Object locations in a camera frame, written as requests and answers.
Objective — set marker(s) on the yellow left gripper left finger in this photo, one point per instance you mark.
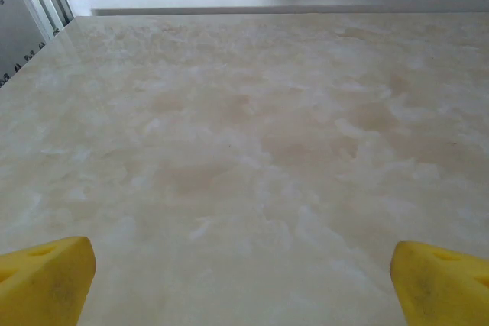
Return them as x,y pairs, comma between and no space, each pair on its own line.
42,288

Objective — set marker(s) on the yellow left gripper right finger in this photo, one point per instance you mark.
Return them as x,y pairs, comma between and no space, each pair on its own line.
447,288

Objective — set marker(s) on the aluminium left corner post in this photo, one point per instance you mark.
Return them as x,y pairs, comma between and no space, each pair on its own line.
46,1

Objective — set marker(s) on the aluminium back rail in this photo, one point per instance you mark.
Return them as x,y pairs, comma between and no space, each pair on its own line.
267,4

